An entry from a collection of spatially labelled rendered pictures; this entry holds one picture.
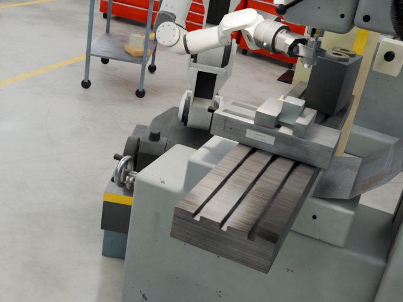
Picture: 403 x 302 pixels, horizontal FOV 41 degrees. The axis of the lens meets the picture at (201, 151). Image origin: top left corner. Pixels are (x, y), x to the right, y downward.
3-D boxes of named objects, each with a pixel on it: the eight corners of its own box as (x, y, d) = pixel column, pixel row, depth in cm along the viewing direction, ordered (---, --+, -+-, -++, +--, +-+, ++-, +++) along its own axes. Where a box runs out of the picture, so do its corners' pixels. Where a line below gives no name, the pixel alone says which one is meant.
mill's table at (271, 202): (168, 236, 119) (173, 205, 116) (295, 97, 226) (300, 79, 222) (267, 274, 112) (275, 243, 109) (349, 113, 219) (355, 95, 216)
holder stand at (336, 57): (301, 105, 192) (315, 51, 184) (319, 93, 210) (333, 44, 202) (333, 116, 187) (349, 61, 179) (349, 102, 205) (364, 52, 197)
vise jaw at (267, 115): (252, 123, 149) (255, 109, 147) (267, 108, 162) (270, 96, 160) (273, 129, 147) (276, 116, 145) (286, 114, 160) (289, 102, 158)
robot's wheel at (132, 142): (126, 168, 247) (131, 128, 239) (137, 169, 247) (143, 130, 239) (117, 188, 229) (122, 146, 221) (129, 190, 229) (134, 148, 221)
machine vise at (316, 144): (209, 133, 155) (216, 98, 150) (226, 118, 168) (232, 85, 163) (327, 171, 145) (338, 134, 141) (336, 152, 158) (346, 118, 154)
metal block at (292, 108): (278, 120, 150) (283, 100, 148) (283, 114, 156) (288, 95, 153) (295, 126, 149) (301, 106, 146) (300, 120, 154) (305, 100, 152)
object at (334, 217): (180, 192, 162) (186, 157, 157) (220, 153, 192) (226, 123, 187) (343, 250, 147) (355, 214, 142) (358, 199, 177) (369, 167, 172)
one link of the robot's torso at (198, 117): (180, 112, 257) (192, 24, 225) (220, 119, 257) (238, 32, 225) (175, 132, 246) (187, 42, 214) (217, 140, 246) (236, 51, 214)
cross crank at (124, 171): (103, 188, 188) (106, 158, 183) (120, 175, 198) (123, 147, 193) (143, 203, 183) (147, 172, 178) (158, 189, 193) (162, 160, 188)
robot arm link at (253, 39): (257, 35, 155) (230, 24, 162) (267, 60, 163) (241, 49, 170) (281, 9, 157) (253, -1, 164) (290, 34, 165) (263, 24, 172)
